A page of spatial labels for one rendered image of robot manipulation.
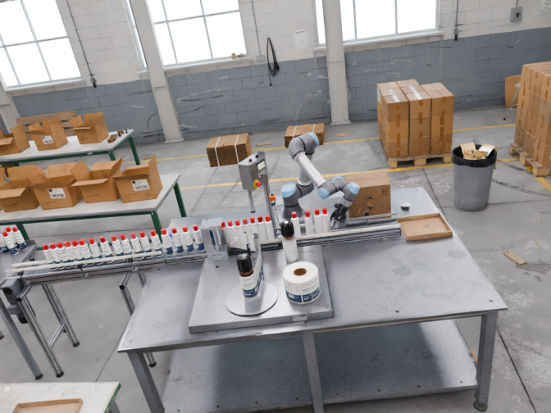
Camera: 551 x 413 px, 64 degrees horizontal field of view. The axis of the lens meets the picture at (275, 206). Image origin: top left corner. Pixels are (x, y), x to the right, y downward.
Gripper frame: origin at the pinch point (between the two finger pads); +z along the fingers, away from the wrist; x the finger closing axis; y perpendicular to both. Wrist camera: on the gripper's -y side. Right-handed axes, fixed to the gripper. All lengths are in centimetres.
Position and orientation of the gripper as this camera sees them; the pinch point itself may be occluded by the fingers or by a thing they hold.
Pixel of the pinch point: (331, 226)
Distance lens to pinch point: 308.3
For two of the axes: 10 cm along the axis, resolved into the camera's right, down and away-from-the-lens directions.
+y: 0.0, 4.6, -8.9
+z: -3.7, 8.3, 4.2
